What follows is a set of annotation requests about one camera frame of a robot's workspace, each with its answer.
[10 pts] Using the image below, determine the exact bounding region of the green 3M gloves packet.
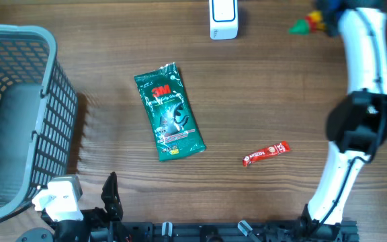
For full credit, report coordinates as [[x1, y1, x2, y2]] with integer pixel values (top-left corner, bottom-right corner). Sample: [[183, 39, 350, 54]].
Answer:
[[134, 63, 206, 162]]

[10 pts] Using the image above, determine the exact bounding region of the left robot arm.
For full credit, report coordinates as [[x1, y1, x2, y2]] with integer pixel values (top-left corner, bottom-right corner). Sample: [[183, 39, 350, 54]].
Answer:
[[17, 172, 132, 242]]

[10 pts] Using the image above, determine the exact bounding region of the red coffee stick sachet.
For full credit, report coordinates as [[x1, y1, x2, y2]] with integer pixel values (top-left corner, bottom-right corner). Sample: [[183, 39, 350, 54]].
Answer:
[[243, 141, 291, 167]]

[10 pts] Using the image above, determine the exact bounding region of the left camera black cable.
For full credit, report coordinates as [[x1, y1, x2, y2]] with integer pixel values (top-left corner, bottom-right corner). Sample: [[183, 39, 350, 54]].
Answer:
[[0, 200, 35, 233]]

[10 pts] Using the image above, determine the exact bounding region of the grey plastic shopping basket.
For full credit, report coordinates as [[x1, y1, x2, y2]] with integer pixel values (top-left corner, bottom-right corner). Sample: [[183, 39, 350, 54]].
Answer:
[[0, 25, 78, 218]]

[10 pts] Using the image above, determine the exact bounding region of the red sauce bottle green cap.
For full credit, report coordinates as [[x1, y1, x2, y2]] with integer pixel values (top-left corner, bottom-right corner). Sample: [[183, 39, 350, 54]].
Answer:
[[288, 10, 326, 35]]

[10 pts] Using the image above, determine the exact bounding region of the white barcode scanner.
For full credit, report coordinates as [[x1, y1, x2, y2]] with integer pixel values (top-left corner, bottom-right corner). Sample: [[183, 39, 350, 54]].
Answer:
[[209, 0, 239, 40]]

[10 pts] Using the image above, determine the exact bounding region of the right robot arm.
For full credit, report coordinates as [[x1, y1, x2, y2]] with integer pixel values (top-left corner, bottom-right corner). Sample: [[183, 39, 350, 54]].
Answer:
[[307, 1, 387, 233]]

